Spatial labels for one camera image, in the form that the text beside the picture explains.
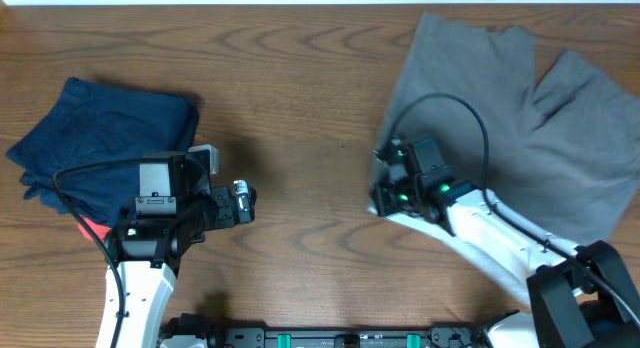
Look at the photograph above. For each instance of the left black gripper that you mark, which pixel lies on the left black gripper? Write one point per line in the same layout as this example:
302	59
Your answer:
246	209

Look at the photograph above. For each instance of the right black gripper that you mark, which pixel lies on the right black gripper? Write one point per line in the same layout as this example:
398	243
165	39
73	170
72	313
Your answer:
379	193

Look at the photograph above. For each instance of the grey shorts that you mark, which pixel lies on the grey shorts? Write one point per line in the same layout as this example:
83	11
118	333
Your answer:
561	150

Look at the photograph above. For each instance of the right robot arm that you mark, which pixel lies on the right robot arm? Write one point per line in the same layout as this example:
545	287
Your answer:
579	296

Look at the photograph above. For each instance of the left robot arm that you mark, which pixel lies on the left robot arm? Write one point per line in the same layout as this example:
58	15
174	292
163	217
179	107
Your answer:
175	208

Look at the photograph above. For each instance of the red cloth under stack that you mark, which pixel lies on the red cloth under stack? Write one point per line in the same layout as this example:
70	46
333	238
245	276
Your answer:
99	230

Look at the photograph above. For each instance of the folded navy blue garment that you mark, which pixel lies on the folded navy blue garment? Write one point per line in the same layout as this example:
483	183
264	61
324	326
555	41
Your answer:
86	143

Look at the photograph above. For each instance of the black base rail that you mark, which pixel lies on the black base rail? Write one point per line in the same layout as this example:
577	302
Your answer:
330	338

